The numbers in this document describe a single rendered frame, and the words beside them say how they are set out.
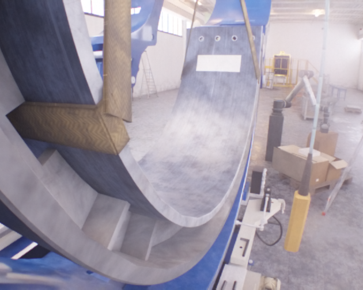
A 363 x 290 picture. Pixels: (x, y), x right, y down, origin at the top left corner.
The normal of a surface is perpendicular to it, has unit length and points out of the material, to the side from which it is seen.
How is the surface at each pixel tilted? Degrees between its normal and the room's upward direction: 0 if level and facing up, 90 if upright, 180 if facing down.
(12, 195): 90
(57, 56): 109
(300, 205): 90
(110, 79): 83
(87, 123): 115
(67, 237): 90
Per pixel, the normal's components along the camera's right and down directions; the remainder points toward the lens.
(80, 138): -0.36, 0.66
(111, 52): 0.98, -0.07
